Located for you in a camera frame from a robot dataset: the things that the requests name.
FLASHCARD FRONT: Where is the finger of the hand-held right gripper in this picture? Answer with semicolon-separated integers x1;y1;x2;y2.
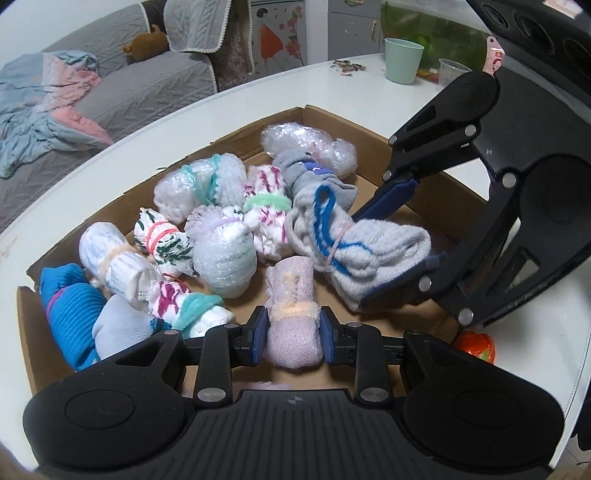
359;184;548;329
352;90;515;223

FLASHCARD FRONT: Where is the orange shiny wrapped bundle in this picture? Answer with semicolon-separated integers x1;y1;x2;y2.
455;330;496;364

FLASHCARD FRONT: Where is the grey cabinet with handle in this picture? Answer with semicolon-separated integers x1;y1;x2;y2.
327;0;385;61

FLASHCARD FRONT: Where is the white sock bundle pink band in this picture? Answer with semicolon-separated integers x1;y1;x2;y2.
78;222;162;308

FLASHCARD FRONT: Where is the white cabinet with stickers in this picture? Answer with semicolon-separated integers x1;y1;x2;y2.
249;0;309;75

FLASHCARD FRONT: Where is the plain bubble wrap bundle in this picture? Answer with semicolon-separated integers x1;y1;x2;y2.
260;122;357;178

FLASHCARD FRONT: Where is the blue and pink blanket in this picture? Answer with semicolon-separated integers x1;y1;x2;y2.
0;51;114;179

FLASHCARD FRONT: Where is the brown plush toy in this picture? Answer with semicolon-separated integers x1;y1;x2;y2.
122;25;170;64

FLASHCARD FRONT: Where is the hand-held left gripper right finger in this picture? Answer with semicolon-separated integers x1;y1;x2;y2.
320;307;468;405

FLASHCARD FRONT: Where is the grey sofa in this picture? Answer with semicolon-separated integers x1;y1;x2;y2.
0;0;254;236

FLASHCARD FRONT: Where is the pile of sunflower seeds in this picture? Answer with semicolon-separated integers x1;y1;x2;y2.
329;60;368;75

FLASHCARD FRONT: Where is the lilac sock bundle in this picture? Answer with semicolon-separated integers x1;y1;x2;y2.
264;257;323;369

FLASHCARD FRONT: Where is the green cup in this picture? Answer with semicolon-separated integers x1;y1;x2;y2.
384;38;424;85

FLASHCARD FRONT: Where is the grey sock blue print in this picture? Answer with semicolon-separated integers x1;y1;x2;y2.
274;148;358;204

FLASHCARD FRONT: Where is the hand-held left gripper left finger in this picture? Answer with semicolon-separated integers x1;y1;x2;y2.
115;305;270;407

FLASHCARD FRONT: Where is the magenta-patterned sock bundle green band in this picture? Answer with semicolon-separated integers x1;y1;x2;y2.
243;165;295;265

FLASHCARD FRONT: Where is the brown cardboard box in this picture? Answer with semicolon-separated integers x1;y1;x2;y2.
16;105;489;398

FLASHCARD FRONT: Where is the bubble wrap bundle purple band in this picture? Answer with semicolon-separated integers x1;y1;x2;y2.
185;204;258;300

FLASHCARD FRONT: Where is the clear plastic cup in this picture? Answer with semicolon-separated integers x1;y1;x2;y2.
438;58;472;88

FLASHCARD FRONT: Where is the bubble wrap bundle teal band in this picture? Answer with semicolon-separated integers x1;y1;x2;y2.
154;154;247;224

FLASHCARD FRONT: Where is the magenta-patterned sock bundle teal band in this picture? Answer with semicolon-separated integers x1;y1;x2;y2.
147;279;235;340

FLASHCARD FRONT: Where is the pink and red packet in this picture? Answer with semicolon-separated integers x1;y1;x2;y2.
482;37;507;75

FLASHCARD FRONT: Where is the white green-patterned sock bundle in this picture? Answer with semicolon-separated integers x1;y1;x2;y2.
133;207;195;278

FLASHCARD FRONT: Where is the white and blue sock bundle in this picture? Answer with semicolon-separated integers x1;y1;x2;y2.
92;294;160;360

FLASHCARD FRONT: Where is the green plastic bag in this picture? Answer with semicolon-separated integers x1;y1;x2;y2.
380;0;491;75

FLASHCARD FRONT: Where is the grey knitted sofa throw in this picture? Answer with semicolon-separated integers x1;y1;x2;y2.
164;0;234;54

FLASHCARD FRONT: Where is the grey sock bundle blue trim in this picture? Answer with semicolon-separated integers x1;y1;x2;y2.
284;182;432;313

